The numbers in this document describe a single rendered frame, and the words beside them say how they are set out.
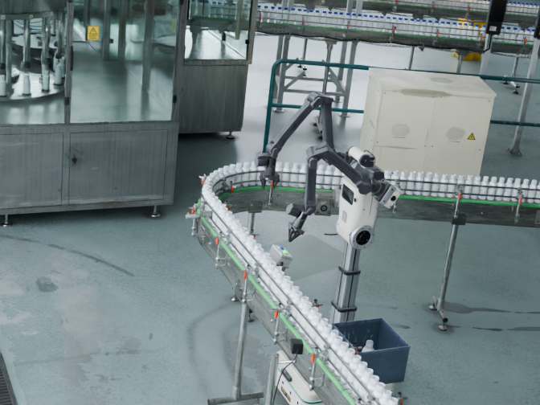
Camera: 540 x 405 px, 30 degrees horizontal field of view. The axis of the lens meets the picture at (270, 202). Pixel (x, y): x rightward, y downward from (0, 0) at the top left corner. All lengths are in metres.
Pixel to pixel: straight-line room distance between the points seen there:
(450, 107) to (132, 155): 3.00
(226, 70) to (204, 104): 0.43
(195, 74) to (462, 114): 2.82
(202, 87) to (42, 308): 4.01
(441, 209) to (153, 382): 2.40
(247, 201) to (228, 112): 3.87
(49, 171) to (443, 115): 3.65
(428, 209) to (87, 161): 2.88
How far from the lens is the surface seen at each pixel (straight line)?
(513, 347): 7.64
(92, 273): 7.87
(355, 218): 5.89
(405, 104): 9.42
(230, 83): 10.73
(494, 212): 7.46
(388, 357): 5.36
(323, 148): 5.43
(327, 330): 5.00
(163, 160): 8.63
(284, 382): 6.42
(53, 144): 8.33
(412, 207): 7.28
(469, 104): 9.57
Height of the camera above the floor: 3.57
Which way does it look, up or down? 22 degrees down
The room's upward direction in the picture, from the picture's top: 6 degrees clockwise
